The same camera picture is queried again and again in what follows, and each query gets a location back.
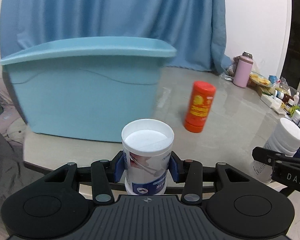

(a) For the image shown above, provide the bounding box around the white ribbed-cap bottle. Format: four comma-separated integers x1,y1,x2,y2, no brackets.
251,118,300,184

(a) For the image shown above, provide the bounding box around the white cylindrical canister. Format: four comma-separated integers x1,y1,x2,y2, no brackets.
121,119,174,196

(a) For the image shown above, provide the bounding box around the orange cylindrical bottle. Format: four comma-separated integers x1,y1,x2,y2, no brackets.
184,81,216,133

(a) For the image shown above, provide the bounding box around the white flat box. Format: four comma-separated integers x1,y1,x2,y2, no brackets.
261,94,286,115

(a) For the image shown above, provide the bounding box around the light blue plastic bin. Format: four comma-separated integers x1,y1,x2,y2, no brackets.
0,37,177,142

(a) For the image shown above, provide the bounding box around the plate of food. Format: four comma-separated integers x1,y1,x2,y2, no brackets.
249,72,271,87

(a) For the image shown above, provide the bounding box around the pink cartoon blanket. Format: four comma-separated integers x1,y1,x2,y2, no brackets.
0,77,26,145

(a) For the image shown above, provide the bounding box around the pink thermos bottle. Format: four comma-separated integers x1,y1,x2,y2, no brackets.
233,51,254,88

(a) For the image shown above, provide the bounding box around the blue curtain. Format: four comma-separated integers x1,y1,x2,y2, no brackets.
0,0,231,74

